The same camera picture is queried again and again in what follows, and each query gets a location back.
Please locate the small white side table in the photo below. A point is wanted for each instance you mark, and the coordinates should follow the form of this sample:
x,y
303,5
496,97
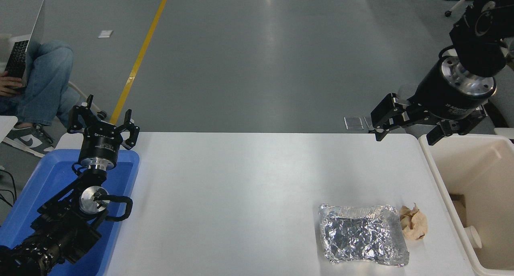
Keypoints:
x,y
6,127

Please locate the white chair leg with caster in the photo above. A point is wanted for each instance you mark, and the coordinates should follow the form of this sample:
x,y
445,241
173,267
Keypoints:
x,y
82,93

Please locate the silver floor socket plate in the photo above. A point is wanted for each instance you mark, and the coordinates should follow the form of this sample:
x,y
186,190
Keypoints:
x,y
368,122
353,123

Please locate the person's hand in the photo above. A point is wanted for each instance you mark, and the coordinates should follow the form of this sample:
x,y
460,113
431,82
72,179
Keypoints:
x,y
10,85

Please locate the silver foil tray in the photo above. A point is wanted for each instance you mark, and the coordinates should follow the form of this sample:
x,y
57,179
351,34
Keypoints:
x,y
359,236

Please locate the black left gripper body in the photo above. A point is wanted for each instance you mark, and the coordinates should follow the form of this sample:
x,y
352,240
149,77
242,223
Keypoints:
x,y
100,145

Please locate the crumpled tan paper ball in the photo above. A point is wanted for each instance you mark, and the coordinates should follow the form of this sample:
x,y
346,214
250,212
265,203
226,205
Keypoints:
x,y
414,225

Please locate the large pale plastic bin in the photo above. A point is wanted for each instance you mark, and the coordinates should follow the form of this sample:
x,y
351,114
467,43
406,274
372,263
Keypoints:
x,y
494,179

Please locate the seated person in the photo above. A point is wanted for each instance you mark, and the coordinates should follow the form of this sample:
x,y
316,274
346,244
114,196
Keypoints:
x,y
44,79

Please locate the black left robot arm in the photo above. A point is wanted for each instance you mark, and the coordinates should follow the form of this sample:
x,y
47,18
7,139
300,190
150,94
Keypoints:
x,y
60,232

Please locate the silver laptop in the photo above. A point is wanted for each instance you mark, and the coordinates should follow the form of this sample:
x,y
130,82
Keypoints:
x,y
20,55

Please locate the blue plastic tray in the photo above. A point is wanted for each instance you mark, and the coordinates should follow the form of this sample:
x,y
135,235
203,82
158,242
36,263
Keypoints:
x,y
52,175

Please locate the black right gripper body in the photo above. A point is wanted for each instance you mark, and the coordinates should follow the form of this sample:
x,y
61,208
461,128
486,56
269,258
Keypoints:
x,y
441,99

